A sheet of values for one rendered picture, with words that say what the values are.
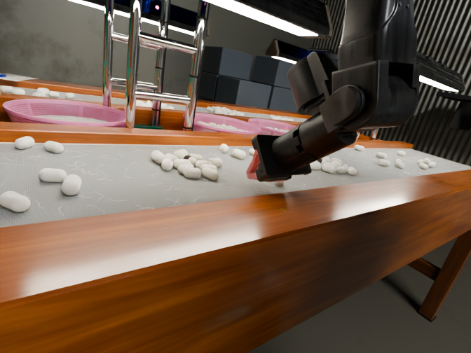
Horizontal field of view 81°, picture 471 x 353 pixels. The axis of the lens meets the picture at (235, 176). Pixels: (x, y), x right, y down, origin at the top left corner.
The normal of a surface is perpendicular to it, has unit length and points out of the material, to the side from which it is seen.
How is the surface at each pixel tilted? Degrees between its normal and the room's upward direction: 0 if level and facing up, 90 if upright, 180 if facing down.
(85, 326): 90
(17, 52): 90
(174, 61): 90
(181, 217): 0
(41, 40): 90
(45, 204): 0
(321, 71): 99
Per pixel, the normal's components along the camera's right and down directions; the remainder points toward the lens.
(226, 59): 0.55, 0.38
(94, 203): 0.18, -0.92
